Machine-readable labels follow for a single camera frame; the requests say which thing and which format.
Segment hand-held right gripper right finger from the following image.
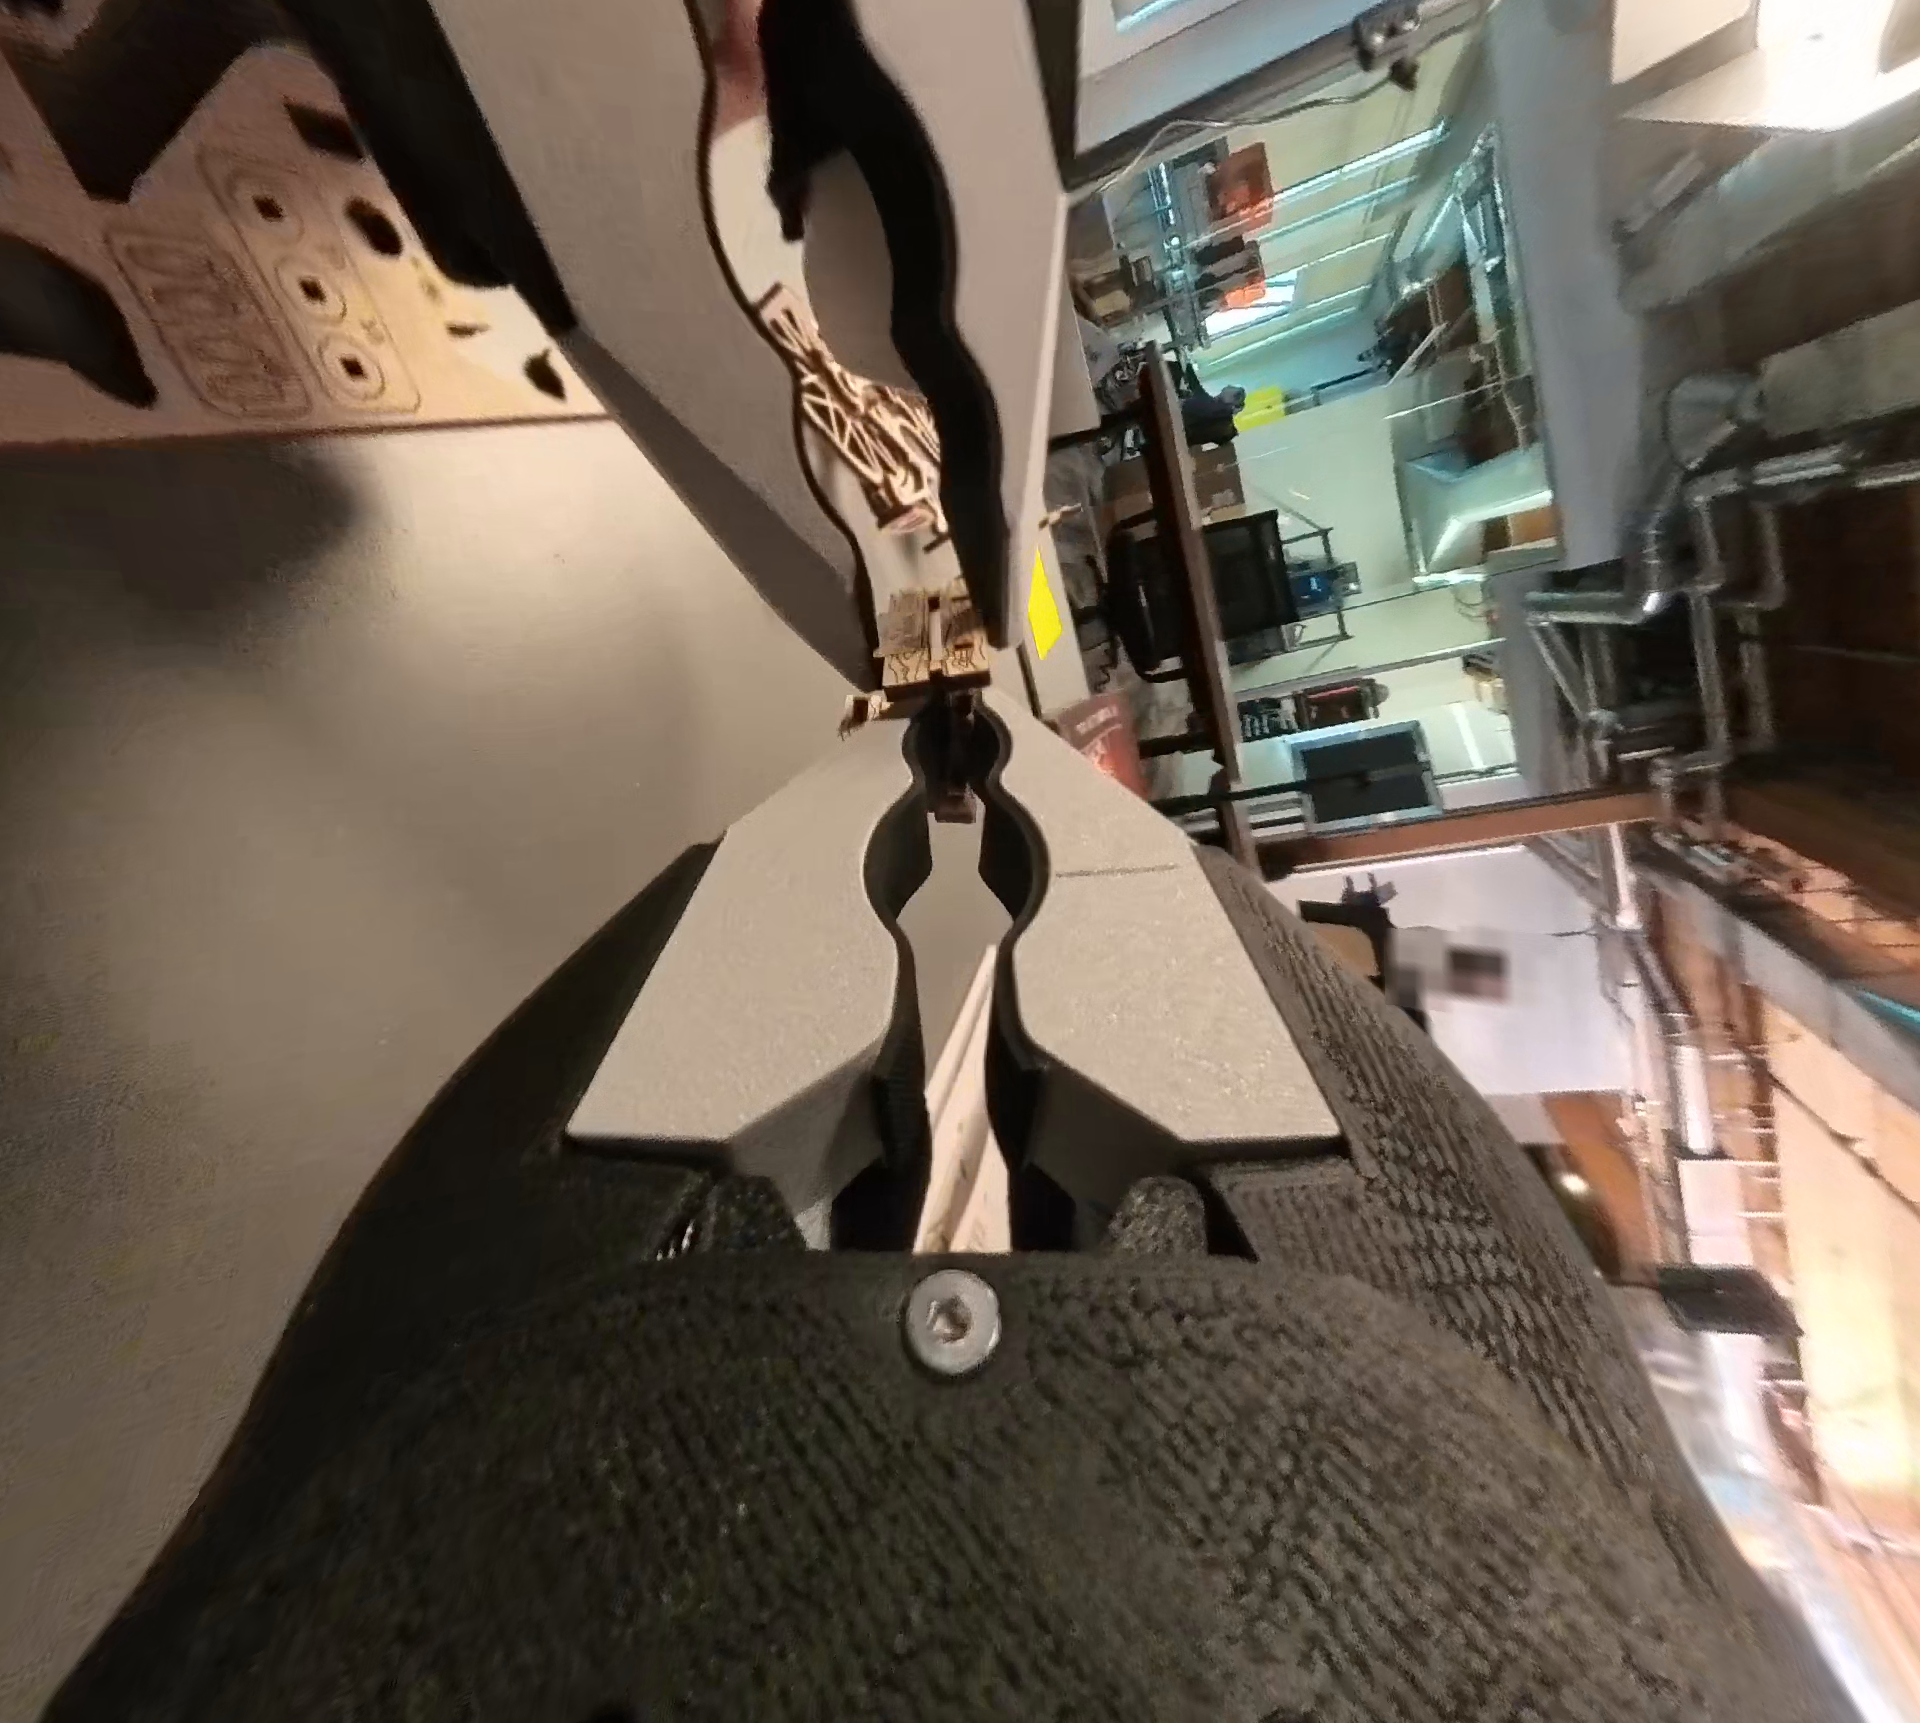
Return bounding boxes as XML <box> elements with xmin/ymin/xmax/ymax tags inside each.
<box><xmin>967</xmin><ymin>686</ymin><xmax>1344</xmax><ymax>1254</ymax></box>

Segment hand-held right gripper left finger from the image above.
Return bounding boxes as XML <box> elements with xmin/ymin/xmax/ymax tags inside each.
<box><xmin>567</xmin><ymin>718</ymin><xmax>942</xmax><ymax>1254</ymax></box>

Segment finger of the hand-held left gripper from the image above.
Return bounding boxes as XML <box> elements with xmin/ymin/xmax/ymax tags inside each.
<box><xmin>357</xmin><ymin>0</ymin><xmax>881</xmax><ymax>682</ymax></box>
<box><xmin>754</xmin><ymin>0</ymin><xmax>1088</xmax><ymax>660</ymax></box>

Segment small wooden model part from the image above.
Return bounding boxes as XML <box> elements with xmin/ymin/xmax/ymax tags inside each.
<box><xmin>841</xmin><ymin>680</ymin><xmax>993</xmax><ymax>828</ymax></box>

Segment patterned wooden model piece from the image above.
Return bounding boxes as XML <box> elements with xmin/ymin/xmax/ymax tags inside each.
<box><xmin>756</xmin><ymin>284</ymin><xmax>993</xmax><ymax>706</ymax></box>

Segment red sign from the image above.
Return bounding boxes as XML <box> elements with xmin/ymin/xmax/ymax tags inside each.
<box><xmin>1055</xmin><ymin>688</ymin><xmax>1164</xmax><ymax>808</ymax></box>

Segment black equipment case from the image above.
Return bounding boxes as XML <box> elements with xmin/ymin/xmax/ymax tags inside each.
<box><xmin>1293</xmin><ymin>722</ymin><xmax>1447</xmax><ymax>838</ymax></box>

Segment laser-cut wooden sheet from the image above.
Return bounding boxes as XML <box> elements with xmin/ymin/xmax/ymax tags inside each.
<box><xmin>0</xmin><ymin>0</ymin><xmax>610</xmax><ymax>454</ymax></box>

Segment dark wooden table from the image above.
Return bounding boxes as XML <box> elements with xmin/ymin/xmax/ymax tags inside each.
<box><xmin>1132</xmin><ymin>336</ymin><xmax>1271</xmax><ymax>862</ymax></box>

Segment metal pipes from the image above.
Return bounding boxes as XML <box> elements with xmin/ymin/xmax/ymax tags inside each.
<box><xmin>1522</xmin><ymin>374</ymin><xmax>1870</xmax><ymax>840</ymax></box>

